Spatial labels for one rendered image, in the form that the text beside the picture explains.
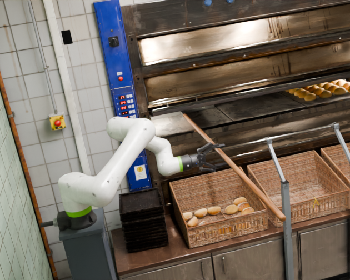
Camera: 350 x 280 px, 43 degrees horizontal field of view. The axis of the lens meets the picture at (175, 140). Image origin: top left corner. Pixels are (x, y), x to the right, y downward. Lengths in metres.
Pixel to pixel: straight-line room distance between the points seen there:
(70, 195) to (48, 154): 1.06
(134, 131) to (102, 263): 0.65
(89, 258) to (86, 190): 0.38
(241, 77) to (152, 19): 0.74
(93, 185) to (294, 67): 1.86
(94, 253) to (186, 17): 1.63
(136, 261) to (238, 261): 0.67
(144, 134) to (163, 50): 0.96
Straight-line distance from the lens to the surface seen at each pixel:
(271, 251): 3.14
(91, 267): 2.27
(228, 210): 3.24
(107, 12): 2.91
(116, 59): 2.94
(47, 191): 3.23
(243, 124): 3.28
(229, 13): 3.11
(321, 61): 3.42
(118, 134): 2.29
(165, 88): 3.05
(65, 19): 2.93
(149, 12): 2.98
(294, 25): 3.29
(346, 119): 3.67
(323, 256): 3.35
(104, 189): 1.99
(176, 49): 3.02
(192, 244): 2.97
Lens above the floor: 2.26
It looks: 20 degrees down
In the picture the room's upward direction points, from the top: 8 degrees counter-clockwise
